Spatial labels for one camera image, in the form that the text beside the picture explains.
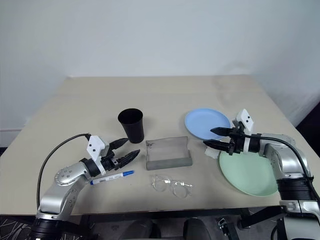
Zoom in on grey glasses case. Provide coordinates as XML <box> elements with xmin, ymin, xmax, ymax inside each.
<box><xmin>145</xmin><ymin>135</ymin><xmax>194</xmax><ymax>172</ymax></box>

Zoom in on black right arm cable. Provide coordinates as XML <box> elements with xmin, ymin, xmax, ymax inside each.
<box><xmin>249</xmin><ymin>133</ymin><xmax>320</xmax><ymax>203</ymax></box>

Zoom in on clear frame eyeglasses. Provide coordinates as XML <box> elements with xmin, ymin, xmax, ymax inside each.
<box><xmin>149</xmin><ymin>174</ymin><xmax>194</xmax><ymax>199</ymax></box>

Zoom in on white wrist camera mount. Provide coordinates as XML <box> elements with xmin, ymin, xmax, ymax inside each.
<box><xmin>231</xmin><ymin>108</ymin><xmax>256</xmax><ymax>154</ymax></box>
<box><xmin>85</xmin><ymin>135</ymin><xmax>111</xmax><ymax>175</ymax></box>

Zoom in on black table frame bracket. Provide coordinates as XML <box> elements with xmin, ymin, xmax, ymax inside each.
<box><xmin>238</xmin><ymin>206</ymin><xmax>286</xmax><ymax>230</ymax></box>

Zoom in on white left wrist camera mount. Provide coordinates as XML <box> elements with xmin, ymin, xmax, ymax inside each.
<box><xmin>85</xmin><ymin>135</ymin><xmax>111</xmax><ymax>175</ymax></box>

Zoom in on white tissue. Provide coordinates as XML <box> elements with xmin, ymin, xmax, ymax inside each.
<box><xmin>204</xmin><ymin>147</ymin><xmax>221</xmax><ymax>159</ymax></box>

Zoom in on white marker blue cap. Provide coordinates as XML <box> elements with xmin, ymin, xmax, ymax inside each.
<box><xmin>89</xmin><ymin>169</ymin><xmax>135</xmax><ymax>186</ymax></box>

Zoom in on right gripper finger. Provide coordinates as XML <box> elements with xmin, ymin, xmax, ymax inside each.
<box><xmin>210</xmin><ymin>126</ymin><xmax>235</xmax><ymax>137</ymax></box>
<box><xmin>202</xmin><ymin>139</ymin><xmax>231</xmax><ymax>152</ymax></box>

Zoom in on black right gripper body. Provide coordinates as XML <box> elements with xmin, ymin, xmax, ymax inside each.
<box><xmin>225</xmin><ymin>126</ymin><xmax>247</xmax><ymax>157</ymax></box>

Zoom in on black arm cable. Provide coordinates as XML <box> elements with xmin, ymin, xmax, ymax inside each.
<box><xmin>249</xmin><ymin>133</ymin><xmax>320</xmax><ymax>203</ymax></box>
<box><xmin>36</xmin><ymin>133</ymin><xmax>91</xmax><ymax>211</ymax></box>

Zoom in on light blue plate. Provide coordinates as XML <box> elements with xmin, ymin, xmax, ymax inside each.
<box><xmin>184</xmin><ymin>107</ymin><xmax>231</xmax><ymax>141</ymax></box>

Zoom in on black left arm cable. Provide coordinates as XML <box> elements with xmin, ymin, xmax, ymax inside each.
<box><xmin>36</xmin><ymin>133</ymin><xmax>91</xmax><ymax>211</ymax></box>

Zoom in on black plastic cup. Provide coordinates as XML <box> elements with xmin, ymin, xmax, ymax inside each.
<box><xmin>117</xmin><ymin>107</ymin><xmax>145</xmax><ymax>145</ymax></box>

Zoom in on light green plate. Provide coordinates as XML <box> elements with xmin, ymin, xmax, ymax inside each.
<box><xmin>218</xmin><ymin>148</ymin><xmax>280</xmax><ymax>198</ymax></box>

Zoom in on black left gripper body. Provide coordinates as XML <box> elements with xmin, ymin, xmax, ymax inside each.
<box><xmin>101</xmin><ymin>145</ymin><xmax>122</xmax><ymax>173</ymax></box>

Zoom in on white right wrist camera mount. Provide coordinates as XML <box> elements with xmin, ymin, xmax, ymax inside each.
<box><xmin>231</xmin><ymin>108</ymin><xmax>256</xmax><ymax>154</ymax></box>

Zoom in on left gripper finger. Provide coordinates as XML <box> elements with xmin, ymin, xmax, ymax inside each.
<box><xmin>117</xmin><ymin>149</ymin><xmax>141</xmax><ymax>169</ymax></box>
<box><xmin>109</xmin><ymin>137</ymin><xmax>129</xmax><ymax>151</ymax></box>

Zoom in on black caster bracket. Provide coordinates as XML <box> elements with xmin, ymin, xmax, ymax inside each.
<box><xmin>216</xmin><ymin>216</ymin><xmax>238</xmax><ymax>240</ymax></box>

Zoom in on black table leg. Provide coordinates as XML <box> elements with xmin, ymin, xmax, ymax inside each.
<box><xmin>79</xmin><ymin>214</ymin><xmax>98</xmax><ymax>240</ymax></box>

